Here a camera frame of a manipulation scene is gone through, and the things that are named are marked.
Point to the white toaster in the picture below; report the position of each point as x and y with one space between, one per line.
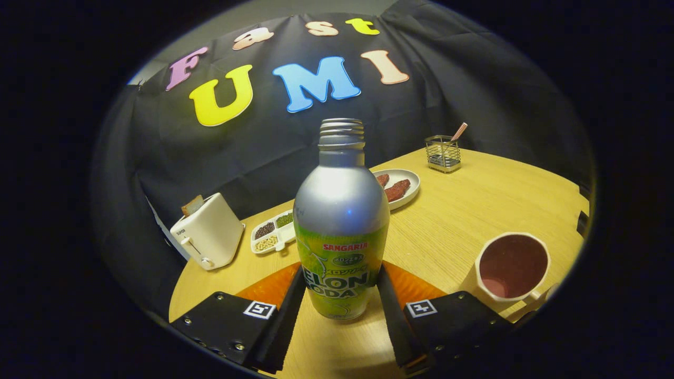
210 237

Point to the wooden table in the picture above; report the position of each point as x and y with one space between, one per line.
463 210

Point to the white oval plate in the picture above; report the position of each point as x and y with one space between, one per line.
409 178

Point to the pink stick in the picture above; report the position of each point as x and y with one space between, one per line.
459 131

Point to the toast slice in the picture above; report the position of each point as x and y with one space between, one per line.
192 206

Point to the red meat slice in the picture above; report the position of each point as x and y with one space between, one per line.
383 180
397 190

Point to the silver green juice bottle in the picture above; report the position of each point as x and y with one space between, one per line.
342 210

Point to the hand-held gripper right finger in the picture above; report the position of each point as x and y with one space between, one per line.
399 331

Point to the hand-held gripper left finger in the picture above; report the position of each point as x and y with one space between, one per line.
281 331

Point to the white divided dish with beans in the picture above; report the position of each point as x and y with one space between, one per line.
271 237

